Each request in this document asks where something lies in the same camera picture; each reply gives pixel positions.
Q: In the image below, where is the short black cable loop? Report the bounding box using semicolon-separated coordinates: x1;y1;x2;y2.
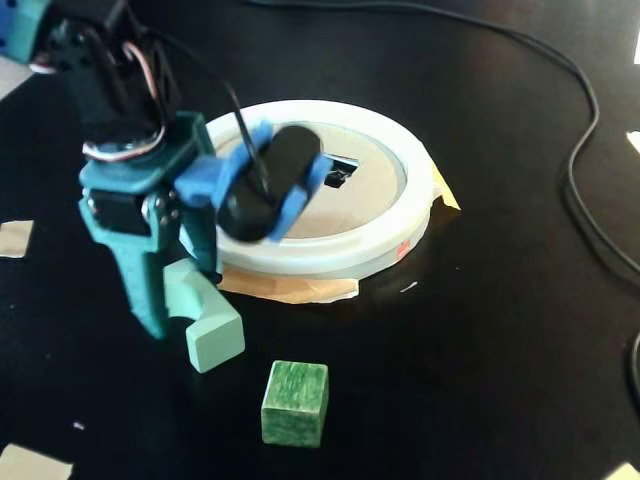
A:
624;329;640;411

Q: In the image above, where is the thin black camera cable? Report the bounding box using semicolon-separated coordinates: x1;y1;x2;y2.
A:
144;29;274;206

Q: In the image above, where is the white round sorter container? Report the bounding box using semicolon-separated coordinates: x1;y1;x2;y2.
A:
202;98;437;279

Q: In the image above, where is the dark green wooden cube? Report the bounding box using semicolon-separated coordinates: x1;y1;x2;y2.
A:
260;359;330;449

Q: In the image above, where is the mint green U block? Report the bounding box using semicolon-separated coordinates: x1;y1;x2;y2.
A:
162;257;246;375

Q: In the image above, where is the yellow masking tape piece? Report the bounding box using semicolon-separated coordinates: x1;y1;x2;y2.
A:
428;162;462;211

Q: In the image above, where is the small pale paper corner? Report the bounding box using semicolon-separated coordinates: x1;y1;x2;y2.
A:
604;460;640;480

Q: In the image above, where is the long black cable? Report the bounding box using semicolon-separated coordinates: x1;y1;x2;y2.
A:
244;0;640;281

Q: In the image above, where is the tan cardboard piece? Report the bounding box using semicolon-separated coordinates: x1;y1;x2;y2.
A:
0;219;35;260

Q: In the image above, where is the large white paper piece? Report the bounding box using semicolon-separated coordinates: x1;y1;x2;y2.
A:
0;442;75;480

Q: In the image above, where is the tan masking tape strip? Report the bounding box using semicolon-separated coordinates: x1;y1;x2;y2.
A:
217;266;361;305

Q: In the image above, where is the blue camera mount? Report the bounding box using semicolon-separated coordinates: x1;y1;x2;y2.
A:
173;118;332;245

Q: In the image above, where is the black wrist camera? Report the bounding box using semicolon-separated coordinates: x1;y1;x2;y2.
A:
215;123;322;245

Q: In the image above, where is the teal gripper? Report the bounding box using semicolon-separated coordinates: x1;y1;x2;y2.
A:
78;112;222;342

